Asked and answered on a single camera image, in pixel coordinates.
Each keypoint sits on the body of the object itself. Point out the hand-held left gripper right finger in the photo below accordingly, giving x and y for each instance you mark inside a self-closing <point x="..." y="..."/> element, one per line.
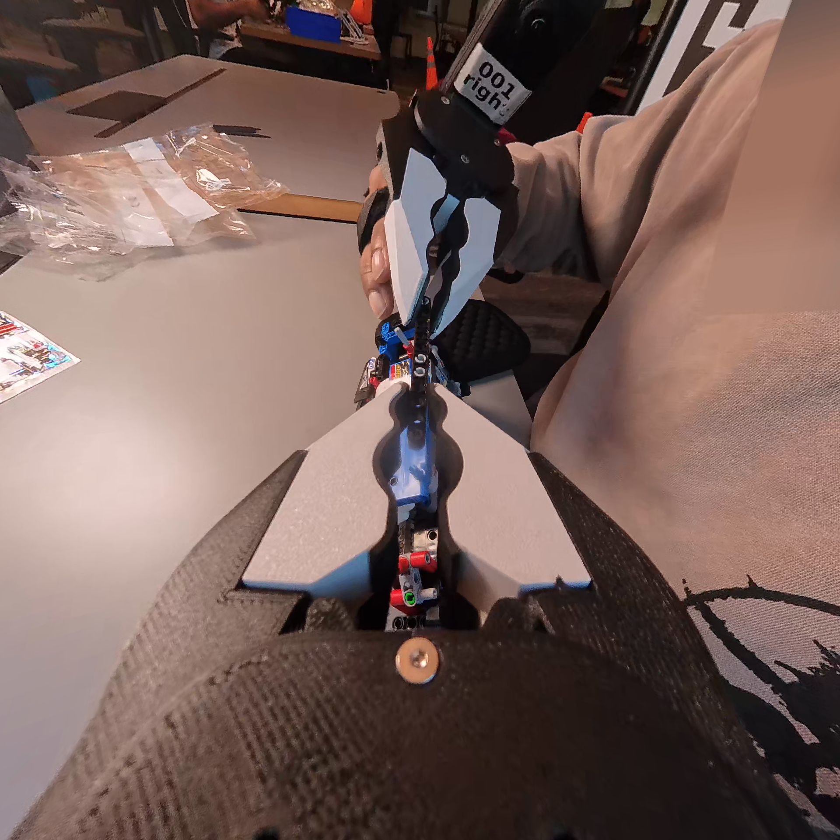
<point x="518" y="525"/>

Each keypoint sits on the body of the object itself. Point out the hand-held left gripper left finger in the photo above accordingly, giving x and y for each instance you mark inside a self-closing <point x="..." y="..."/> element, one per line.
<point x="315" y="525"/>

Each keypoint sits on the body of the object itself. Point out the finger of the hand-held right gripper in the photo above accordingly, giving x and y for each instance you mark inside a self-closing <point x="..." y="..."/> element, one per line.
<point x="407" y="229"/>
<point x="476" y="256"/>

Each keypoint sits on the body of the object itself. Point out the partly built lego car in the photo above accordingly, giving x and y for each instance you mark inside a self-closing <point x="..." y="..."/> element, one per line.
<point x="413" y="466"/>

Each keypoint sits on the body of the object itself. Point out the black lego beam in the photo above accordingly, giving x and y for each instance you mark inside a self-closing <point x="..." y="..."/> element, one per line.
<point x="418" y="394"/>

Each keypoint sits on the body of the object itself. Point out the person's right forearm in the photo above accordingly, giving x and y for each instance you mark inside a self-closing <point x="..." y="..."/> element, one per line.
<point x="564" y="197"/>

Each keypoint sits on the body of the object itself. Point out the person's right hand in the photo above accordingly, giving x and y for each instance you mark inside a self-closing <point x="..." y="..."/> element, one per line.
<point x="379" y="282"/>

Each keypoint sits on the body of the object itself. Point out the black mesh office chair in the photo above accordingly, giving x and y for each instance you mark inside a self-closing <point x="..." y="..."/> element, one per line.
<point x="492" y="341"/>

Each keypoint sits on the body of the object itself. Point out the wooden background desk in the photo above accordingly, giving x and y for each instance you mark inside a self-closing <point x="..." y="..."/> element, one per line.
<point x="315" y="46"/>

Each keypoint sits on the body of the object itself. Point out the blue storage bin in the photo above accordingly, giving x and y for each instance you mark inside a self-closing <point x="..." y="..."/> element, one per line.
<point x="312" y="23"/>

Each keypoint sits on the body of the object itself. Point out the clear plastic bag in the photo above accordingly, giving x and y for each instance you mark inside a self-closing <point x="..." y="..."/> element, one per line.
<point x="197" y="177"/>
<point x="65" y="223"/>

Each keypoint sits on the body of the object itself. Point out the white black printed banner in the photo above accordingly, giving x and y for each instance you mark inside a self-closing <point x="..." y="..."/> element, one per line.
<point x="689" y="52"/>

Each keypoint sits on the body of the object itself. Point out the shiny sticker sheet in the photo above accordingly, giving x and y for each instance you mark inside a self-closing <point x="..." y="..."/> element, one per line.
<point x="33" y="361"/>

